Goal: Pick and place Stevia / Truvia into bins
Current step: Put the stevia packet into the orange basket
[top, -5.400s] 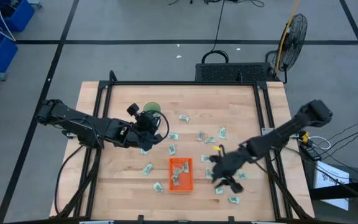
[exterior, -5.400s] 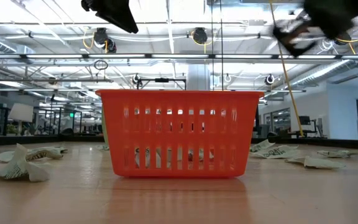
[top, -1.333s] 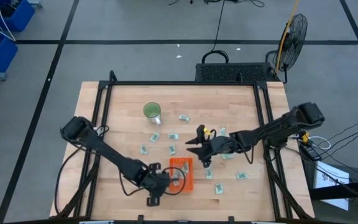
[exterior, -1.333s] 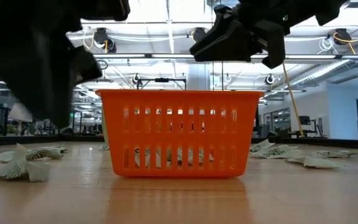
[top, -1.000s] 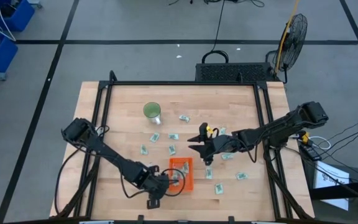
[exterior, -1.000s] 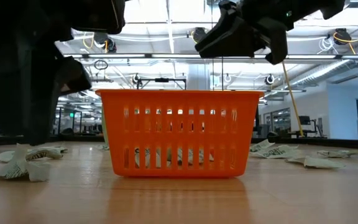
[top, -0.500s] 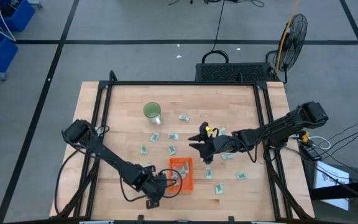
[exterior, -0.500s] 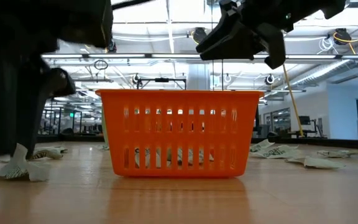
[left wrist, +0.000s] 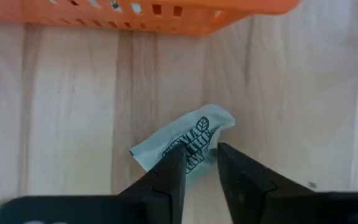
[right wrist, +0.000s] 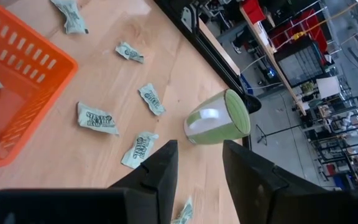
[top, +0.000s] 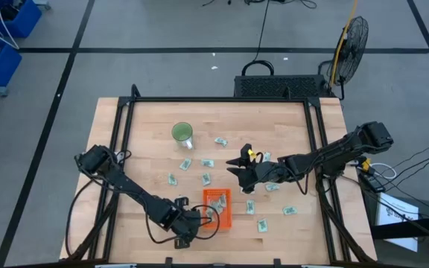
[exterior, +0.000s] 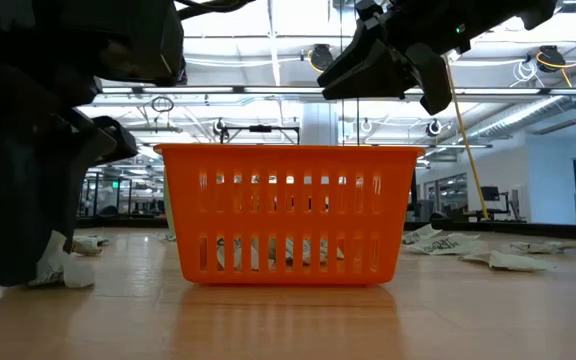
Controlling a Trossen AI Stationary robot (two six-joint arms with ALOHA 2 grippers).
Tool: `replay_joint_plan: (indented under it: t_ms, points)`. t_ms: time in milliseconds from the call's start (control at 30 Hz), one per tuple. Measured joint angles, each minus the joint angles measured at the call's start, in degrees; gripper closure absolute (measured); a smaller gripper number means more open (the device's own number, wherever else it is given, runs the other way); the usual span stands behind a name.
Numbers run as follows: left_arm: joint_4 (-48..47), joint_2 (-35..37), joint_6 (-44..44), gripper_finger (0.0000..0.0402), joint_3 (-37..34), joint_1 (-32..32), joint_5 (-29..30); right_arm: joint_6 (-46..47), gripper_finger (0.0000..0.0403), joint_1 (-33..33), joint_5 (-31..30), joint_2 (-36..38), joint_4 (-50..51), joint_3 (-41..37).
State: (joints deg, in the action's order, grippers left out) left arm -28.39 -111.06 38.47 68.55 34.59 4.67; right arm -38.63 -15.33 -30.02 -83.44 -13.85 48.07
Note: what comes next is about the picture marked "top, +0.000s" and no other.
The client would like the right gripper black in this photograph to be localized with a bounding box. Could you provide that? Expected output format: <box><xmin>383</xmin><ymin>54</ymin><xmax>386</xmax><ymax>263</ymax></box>
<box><xmin>225</xmin><ymin>143</ymin><xmax>281</xmax><ymax>194</ymax></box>

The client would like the black floor cable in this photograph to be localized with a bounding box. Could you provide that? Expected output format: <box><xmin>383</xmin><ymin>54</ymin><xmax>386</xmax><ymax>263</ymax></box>
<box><xmin>241</xmin><ymin>0</ymin><xmax>275</xmax><ymax>77</ymax></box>

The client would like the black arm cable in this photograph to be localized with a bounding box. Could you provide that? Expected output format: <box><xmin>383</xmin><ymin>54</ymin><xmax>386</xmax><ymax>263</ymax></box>
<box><xmin>64</xmin><ymin>177</ymin><xmax>96</xmax><ymax>258</ymax></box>

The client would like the orange plastic slotted basket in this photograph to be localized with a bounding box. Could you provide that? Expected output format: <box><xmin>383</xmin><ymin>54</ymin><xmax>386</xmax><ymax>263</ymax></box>
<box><xmin>202</xmin><ymin>188</ymin><xmax>233</xmax><ymax>230</ymax></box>

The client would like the blue plastic storage bin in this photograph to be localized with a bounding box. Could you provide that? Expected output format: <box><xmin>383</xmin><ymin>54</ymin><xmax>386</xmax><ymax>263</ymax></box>
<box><xmin>0</xmin><ymin>36</ymin><xmax>24</xmax><ymax>89</ymax></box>
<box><xmin>0</xmin><ymin>0</ymin><xmax>43</xmax><ymax>39</ymax></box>

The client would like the white printed box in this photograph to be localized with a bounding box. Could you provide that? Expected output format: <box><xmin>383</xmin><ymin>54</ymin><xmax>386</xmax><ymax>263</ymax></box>
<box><xmin>376</xmin><ymin>191</ymin><xmax>420</xmax><ymax>253</ymax></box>

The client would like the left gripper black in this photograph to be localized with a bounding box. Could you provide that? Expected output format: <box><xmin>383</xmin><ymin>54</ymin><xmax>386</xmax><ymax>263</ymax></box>
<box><xmin>169</xmin><ymin>197</ymin><xmax>203</xmax><ymax>249</ymax></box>

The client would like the black floor fan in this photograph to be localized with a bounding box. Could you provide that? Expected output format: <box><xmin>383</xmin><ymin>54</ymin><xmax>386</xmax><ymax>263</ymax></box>
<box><xmin>317</xmin><ymin>15</ymin><xmax>370</xmax><ymax>101</ymax></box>

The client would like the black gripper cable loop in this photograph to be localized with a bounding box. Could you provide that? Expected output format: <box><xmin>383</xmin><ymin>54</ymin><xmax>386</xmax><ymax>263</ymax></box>
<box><xmin>190</xmin><ymin>203</ymin><xmax>221</xmax><ymax>240</ymax></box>

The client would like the green and white mug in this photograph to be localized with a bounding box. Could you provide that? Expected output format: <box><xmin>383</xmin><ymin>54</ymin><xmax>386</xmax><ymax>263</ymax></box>
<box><xmin>171</xmin><ymin>121</ymin><xmax>194</xmax><ymax>150</ymax></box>

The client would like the black flat bar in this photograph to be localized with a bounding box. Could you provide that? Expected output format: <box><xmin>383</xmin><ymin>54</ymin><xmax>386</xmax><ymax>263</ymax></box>
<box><xmin>369</xmin><ymin>214</ymin><xmax>429</xmax><ymax>240</ymax></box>

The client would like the black computer case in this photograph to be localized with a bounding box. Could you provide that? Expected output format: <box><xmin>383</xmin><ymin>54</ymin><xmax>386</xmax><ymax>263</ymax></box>
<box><xmin>233</xmin><ymin>74</ymin><xmax>330</xmax><ymax>100</ymax></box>

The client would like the black power adapter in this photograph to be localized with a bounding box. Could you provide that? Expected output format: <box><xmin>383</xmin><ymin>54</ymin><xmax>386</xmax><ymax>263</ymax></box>
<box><xmin>358</xmin><ymin>171</ymin><xmax>387</xmax><ymax>194</ymax></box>

